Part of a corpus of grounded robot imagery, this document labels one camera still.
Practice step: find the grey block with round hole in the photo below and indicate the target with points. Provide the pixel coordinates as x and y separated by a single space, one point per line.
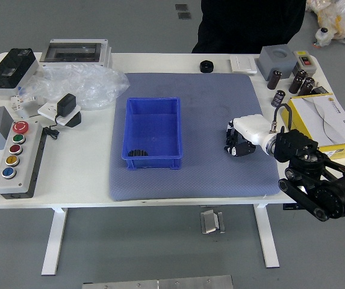
276 63

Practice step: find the metal bracket on floor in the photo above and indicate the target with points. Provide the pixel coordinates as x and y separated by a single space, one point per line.
209 222

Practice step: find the beige switch box red button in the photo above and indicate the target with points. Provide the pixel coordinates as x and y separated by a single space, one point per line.
304 60

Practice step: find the black white enclosure box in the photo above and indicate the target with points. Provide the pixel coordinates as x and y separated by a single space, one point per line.
11 70

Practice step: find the person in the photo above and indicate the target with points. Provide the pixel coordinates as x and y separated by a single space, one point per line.
250 24

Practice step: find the black table control panel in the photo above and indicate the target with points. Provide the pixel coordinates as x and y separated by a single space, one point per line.
289 207

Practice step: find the black cylindrical capacitor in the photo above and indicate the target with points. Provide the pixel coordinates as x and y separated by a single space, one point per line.
277 98

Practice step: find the big black gear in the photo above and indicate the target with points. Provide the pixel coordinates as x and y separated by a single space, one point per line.
137 153

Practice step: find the black round knob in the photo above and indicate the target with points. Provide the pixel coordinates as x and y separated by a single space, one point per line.
206 67

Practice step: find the white wall switch panel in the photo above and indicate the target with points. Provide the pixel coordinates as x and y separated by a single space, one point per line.
243 64

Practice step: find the black power adapter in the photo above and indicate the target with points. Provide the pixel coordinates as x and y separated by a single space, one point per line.
66 103

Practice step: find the white table leg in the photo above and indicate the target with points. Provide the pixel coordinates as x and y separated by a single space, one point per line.
268 238
53 241

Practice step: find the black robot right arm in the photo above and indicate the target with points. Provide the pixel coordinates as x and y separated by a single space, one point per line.
325 192

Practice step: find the small black gear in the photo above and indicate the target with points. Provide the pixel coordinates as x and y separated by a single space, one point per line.
230 141

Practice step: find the small black component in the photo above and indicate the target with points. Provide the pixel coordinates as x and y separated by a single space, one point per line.
321 90

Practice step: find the small white connector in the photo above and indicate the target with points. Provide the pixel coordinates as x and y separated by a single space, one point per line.
20 101

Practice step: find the plastic-wrapped plush toy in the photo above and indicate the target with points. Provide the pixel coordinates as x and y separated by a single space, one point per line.
340 18

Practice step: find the grey-blue foam mat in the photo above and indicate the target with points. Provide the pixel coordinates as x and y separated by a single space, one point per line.
202 180

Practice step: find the yellow white cardboard box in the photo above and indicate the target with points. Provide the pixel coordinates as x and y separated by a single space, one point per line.
328 120

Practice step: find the grey five-button control box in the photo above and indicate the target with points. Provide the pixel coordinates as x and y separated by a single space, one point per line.
15 159

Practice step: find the distribution box with clear lid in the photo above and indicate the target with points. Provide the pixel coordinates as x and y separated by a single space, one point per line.
73 52

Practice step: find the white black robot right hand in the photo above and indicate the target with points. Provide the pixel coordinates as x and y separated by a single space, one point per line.
252 128

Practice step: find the clear plastic bag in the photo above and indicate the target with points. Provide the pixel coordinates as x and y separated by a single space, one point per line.
94 82

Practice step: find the blue plastic box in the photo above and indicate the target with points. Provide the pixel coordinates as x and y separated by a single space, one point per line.
152 129

